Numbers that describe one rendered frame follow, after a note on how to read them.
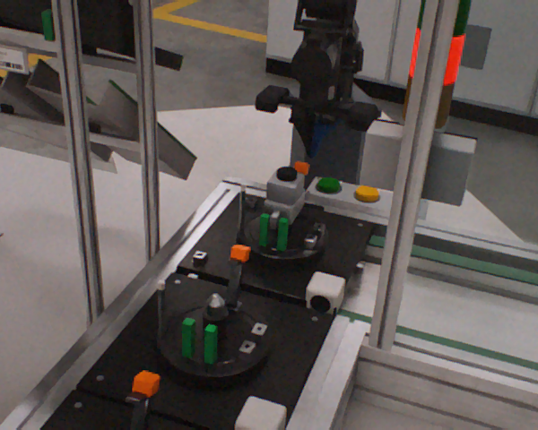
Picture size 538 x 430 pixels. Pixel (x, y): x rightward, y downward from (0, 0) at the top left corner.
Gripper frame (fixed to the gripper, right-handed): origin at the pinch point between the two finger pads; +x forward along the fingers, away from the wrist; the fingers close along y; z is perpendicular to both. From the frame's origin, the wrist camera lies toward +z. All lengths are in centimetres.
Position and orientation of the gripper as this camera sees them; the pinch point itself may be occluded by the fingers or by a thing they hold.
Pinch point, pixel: (313, 138)
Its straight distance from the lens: 114.5
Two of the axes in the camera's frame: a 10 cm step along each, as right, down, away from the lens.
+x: -0.6, 8.6, 5.1
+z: 3.5, -4.7, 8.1
